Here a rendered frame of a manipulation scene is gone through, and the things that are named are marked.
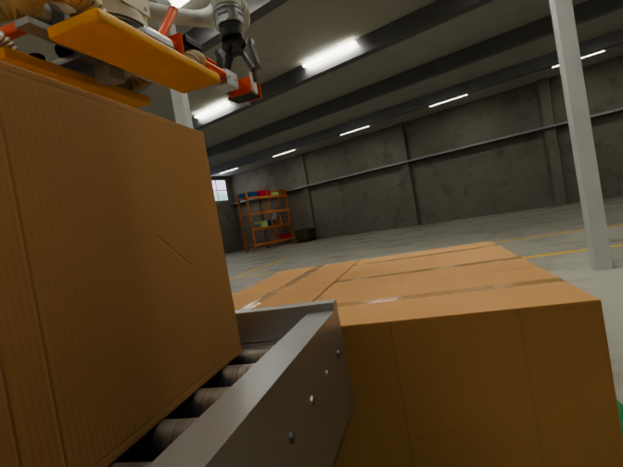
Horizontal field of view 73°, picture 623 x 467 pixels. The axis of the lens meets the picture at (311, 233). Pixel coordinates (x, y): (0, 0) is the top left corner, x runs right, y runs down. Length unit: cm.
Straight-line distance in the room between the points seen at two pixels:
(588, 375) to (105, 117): 86
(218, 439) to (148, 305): 23
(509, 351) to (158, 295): 61
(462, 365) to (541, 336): 15
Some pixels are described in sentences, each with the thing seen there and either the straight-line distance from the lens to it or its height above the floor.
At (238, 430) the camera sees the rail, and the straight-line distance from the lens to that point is 40.
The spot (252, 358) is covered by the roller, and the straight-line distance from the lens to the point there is 78.
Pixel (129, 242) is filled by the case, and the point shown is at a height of 77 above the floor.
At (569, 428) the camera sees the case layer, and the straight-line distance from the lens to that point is 94.
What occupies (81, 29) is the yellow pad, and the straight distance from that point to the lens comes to 76.
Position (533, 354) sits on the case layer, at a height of 46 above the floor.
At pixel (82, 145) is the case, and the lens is 53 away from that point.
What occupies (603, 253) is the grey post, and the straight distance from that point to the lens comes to 407.
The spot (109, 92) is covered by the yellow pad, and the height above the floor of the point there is 109.
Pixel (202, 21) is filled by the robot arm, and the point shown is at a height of 153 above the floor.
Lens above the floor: 76
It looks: 1 degrees down
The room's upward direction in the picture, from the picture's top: 10 degrees counter-clockwise
